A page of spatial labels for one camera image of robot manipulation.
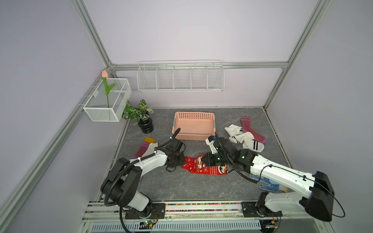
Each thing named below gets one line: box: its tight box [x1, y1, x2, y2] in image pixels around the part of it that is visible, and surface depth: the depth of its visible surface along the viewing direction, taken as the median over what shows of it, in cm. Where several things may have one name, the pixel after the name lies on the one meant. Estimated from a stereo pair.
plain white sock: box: [224, 123, 243, 137], surface depth 106 cm
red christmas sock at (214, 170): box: [192, 164, 229, 176], surface depth 88 cm
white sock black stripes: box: [228, 131, 265, 153], surface depth 101 cm
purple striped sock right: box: [240, 116, 268, 145], surface depth 108 cm
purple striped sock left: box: [130, 136, 156, 160], surface depth 101 cm
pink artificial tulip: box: [101, 69, 116, 109], surface depth 85 cm
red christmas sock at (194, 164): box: [180, 155, 206, 173], surface depth 90 cm
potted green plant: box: [121, 99, 154, 134], surface depth 88 cm
